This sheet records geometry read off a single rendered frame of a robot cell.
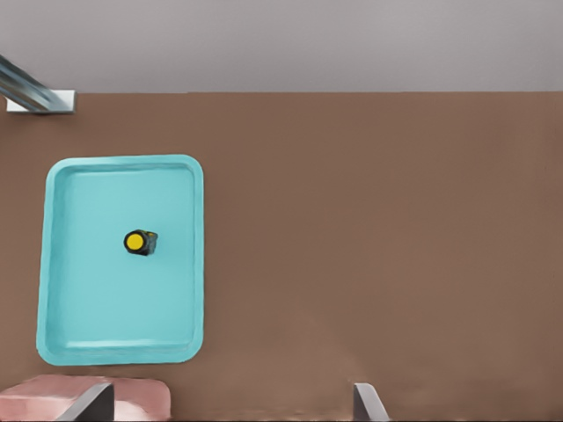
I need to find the pale blue-green tray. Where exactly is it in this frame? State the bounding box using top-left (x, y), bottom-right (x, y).
top-left (35, 153), bottom-right (206, 367)

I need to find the silver frame post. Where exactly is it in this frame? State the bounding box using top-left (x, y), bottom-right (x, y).
top-left (0, 53), bottom-right (77, 115)

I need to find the yellow and black button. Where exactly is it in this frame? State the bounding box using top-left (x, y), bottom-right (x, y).
top-left (122, 228), bottom-right (159, 258)

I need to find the pink box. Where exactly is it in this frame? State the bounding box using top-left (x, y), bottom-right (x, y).
top-left (0, 374), bottom-right (172, 422)

